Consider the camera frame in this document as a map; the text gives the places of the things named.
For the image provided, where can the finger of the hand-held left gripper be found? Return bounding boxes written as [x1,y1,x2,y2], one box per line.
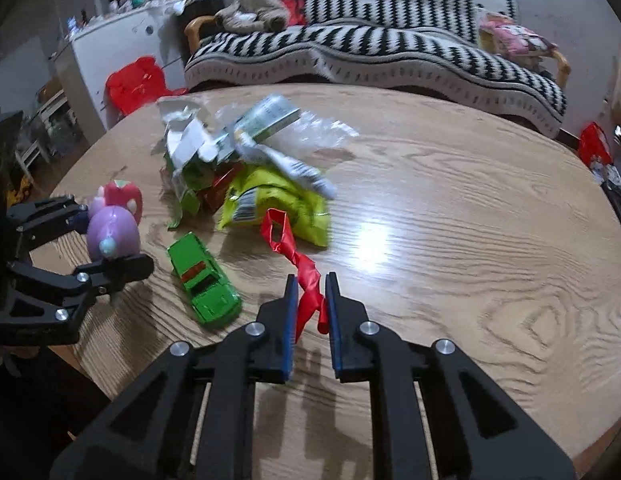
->
[5,195,89,262]
[0,252,155,347]

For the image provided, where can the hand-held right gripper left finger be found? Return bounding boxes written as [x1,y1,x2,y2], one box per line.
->
[49,274,299,480]

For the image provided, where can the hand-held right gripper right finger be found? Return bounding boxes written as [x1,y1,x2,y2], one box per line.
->
[325,272,577,480]

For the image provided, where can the purple round toy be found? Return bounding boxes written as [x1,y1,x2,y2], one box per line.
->
[86,199,141,261]

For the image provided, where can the red plastic strip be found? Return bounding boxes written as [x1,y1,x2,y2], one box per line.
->
[260,208,325,345]

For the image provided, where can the clear plastic wrap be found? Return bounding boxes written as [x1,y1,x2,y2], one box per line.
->
[215,105,360,161]

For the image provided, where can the white shelf rack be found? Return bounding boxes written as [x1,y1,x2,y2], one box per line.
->
[15,90,76,166]

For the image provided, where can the pink strawberry toy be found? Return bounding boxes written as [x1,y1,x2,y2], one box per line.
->
[97,180,144,224]

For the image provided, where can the green toy car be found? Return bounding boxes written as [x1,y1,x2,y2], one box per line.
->
[168,232,242,330]

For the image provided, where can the green foil wrapper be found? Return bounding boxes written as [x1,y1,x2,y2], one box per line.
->
[163,152,241,231]

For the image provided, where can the yellow-green snack bag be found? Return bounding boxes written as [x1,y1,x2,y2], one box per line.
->
[215,165,334,248]

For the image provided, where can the red foil wrapper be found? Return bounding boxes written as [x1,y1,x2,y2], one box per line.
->
[198,167,241,211]

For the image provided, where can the white crumpled wrapper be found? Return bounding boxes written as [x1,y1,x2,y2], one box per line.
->
[235,132,338,200]

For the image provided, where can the red plastic bag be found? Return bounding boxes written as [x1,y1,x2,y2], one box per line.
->
[106,56,188,116]

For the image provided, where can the white cabinet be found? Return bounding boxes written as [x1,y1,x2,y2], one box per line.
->
[53,2,191,133]

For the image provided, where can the green and white carton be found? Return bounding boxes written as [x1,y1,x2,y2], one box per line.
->
[225,95,301,146]

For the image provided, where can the brown cloth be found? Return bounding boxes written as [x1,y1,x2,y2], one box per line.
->
[214,0,287,33]

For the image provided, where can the red cloth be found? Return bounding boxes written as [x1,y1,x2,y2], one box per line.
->
[278,0,308,27]

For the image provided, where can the red gift bag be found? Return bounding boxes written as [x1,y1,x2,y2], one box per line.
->
[578,122,614,171]

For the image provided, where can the pink printed cushion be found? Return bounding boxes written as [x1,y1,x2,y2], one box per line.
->
[478,12,559,58]

